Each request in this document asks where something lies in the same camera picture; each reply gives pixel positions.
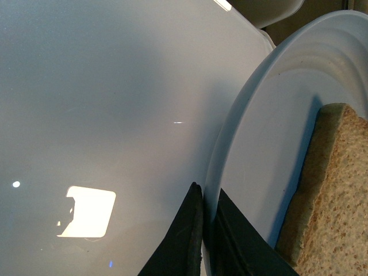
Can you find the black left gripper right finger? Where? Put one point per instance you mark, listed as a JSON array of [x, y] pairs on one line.
[[238, 248]]

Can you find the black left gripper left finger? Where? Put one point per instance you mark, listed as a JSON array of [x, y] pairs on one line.
[[179, 253]]

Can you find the brown bread slice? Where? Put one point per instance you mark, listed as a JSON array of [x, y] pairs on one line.
[[325, 228]]

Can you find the beige chair left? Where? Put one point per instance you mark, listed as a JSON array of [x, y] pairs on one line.
[[262, 13]]

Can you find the light blue round plate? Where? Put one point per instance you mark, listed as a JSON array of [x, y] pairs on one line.
[[261, 147]]

